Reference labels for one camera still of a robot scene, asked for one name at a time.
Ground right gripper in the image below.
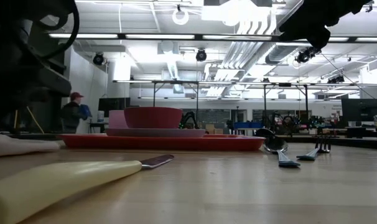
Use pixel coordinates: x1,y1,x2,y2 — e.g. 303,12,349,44
278,0,373,50

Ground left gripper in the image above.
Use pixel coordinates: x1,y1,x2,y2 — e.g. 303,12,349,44
0,58,73,134

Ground white cloth napkin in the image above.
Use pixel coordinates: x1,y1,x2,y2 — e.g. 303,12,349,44
0,134,62,158

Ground pink plastic cup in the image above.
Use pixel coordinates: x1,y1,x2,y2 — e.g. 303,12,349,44
108,110,129,129

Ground knife with cream handle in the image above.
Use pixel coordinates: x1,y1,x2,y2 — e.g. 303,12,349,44
0,154,175,224

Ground spoon with teal handle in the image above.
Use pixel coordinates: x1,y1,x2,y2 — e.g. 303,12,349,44
262,134,301,169

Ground fork with teal handle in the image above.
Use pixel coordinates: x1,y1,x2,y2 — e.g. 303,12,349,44
296,139,332,162

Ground red plastic bowl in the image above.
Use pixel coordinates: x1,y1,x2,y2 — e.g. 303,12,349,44
123,106,184,130

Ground lilac plastic plate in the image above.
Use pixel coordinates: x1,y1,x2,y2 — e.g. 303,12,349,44
105,128,207,139

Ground red plastic tray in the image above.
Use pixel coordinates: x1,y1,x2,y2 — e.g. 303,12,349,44
57,133,266,152

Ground person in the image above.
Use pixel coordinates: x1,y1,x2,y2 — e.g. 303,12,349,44
59,91,93,134

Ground black computer monitor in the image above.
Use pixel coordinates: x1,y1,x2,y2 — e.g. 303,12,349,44
341,98,377,123
98,97,131,118

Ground blue storage bin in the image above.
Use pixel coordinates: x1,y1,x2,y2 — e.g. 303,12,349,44
233,121,261,129

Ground brown cardboard boxes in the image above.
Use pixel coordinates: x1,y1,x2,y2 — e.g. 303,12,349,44
205,124,224,135

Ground black metal workstation frame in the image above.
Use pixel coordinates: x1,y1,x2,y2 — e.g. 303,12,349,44
262,82,363,125
113,79,205,131

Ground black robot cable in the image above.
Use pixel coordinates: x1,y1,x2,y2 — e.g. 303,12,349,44
35,0,81,60

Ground white ring lamp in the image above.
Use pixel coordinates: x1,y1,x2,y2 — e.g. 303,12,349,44
172,8,190,26

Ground long ceiling light rail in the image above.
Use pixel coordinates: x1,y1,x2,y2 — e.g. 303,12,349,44
48,32,377,44

